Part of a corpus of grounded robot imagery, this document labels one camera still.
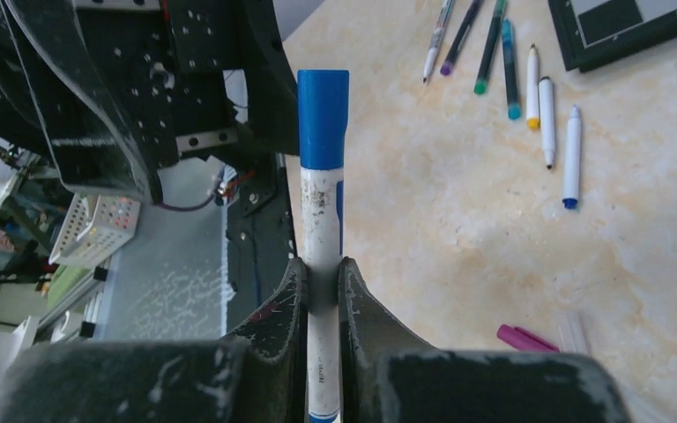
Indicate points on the purple gel pen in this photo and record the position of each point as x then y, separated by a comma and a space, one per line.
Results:
458, 42

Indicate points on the blue gel pen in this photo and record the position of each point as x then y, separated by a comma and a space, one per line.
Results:
510, 72

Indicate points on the white marker blue cap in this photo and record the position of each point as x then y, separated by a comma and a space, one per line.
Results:
323, 102

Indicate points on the green gel pen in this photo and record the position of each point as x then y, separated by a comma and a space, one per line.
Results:
493, 34

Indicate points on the thin marker yellow cap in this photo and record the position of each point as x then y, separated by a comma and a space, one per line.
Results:
532, 89

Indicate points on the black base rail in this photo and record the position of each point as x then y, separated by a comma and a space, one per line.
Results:
260, 236

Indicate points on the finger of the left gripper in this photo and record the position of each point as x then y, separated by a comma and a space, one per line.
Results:
103, 82

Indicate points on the thin marker black cap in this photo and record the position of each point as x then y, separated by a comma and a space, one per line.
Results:
547, 121

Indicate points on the thin marker dark blue cap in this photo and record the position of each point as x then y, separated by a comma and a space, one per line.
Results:
572, 160

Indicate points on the black grey chessboard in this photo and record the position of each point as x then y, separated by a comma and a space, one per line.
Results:
592, 34

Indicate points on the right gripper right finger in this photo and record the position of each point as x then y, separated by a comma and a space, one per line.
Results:
392, 375

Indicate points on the clear pen cap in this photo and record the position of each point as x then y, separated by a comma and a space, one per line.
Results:
571, 333

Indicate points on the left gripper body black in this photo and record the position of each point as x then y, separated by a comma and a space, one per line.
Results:
209, 74

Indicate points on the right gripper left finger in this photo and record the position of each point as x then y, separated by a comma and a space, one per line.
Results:
256, 373

